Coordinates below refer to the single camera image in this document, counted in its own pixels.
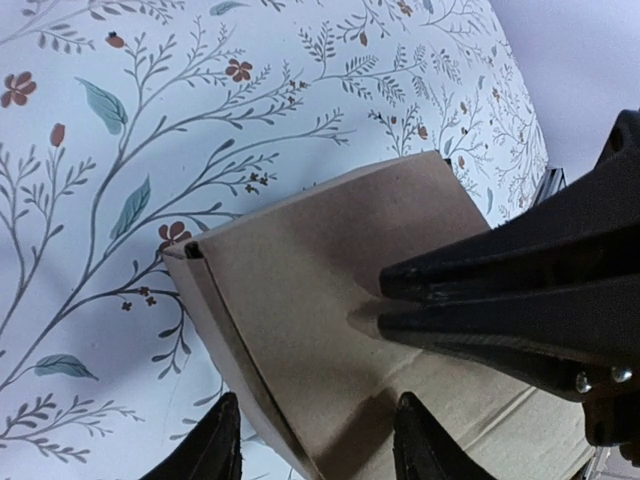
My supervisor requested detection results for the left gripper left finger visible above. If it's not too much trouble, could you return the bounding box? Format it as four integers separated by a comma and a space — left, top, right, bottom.
141, 392, 242, 480

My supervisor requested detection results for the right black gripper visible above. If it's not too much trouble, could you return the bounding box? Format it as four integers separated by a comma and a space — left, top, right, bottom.
377, 110, 639, 445

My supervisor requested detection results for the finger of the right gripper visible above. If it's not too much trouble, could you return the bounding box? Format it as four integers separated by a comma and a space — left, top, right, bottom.
379, 148, 639, 304

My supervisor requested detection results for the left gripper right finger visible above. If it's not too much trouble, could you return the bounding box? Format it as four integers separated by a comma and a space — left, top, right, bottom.
393, 392, 493, 480

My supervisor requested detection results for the brown cardboard box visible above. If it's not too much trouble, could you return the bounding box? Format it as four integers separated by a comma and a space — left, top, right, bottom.
162, 152, 593, 479

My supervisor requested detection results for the floral patterned table mat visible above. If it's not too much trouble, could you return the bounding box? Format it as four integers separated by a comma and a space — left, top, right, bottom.
1, 1, 548, 479

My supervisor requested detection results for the aluminium front rail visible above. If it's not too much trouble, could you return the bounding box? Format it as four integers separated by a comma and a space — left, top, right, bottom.
530, 167, 567, 208

